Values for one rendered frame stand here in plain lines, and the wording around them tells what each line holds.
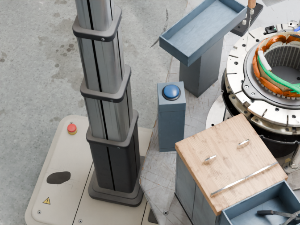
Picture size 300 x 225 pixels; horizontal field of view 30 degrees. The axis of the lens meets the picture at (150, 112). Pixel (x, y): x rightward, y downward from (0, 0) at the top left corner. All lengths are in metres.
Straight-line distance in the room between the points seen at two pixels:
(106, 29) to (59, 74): 1.44
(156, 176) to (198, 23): 0.45
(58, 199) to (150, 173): 0.65
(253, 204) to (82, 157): 1.06
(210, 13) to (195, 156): 0.50
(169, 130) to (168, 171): 0.14
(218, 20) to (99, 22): 0.40
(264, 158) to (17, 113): 1.63
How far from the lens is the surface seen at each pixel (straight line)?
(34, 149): 2.63
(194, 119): 1.72
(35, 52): 2.95
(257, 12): 1.99
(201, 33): 1.60
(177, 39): 1.59
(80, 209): 2.17
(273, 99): 1.40
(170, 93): 1.45
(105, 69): 1.52
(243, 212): 1.36
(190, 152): 1.34
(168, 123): 1.52
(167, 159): 1.65
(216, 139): 1.36
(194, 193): 1.40
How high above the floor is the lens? 2.23
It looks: 57 degrees down
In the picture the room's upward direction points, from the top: 2 degrees counter-clockwise
